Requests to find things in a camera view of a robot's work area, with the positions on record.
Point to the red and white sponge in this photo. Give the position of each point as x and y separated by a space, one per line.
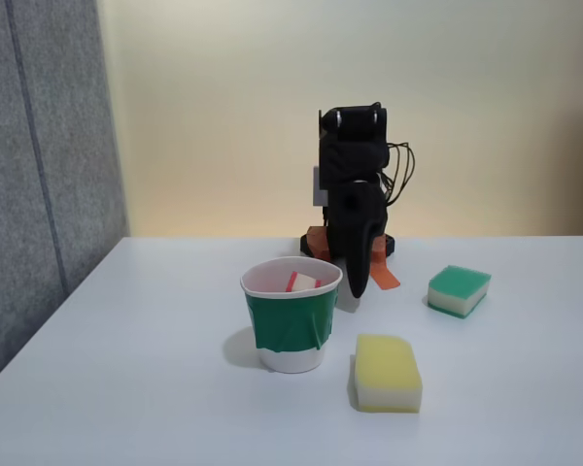
302 282

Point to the white paper cup green tape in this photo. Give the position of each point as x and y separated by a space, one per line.
291 320

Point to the yellow and white sponge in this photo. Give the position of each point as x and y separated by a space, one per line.
386 369

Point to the green and white sponge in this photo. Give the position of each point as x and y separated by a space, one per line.
459 286

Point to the grey felt partition panel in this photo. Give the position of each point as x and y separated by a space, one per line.
39 170

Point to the grey rectangular block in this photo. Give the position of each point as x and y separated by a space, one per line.
319 196

